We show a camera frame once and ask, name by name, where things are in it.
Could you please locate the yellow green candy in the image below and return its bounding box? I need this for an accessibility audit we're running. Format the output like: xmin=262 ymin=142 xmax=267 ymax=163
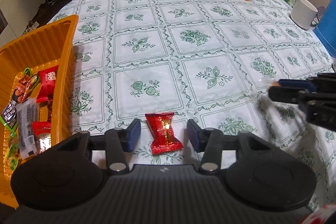
xmin=5 ymin=134 xmax=21 ymax=171

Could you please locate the floral green white tablecloth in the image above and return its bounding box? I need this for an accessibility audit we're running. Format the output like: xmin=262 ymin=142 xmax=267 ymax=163
xmin=53 ymin=0 xmax=335 ymax=210

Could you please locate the orange plastic basket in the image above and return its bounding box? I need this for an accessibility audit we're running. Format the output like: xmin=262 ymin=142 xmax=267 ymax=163
xmin=0 ymin=14 xmax=79 ymax=209

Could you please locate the blue thermos jug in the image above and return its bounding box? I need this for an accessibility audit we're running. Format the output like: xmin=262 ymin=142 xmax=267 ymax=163
xmin=313 ymin=0 xmax=336 ymax=58

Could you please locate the large red snack pack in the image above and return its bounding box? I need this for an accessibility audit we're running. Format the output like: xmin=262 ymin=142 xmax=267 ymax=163
xmin=36 ymin=65 xmax=59 ymax=103

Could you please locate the white mug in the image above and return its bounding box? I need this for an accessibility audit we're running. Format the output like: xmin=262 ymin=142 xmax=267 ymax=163
xmin=290 ymin=0 xmax=318 ymax=30

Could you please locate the green orange snack packet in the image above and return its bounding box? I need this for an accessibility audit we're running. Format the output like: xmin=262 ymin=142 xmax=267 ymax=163
xmin=1 ymin=68 xmax=40 ymax=134

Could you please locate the clear brown candy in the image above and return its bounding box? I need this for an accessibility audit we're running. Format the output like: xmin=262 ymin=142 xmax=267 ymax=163
xmin=256 ymin=76 xmax=280 ymax=90

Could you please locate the small red candy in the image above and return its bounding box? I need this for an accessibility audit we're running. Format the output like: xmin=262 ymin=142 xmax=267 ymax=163
xmin=145 ymin=112 xmax=183 ymax=156

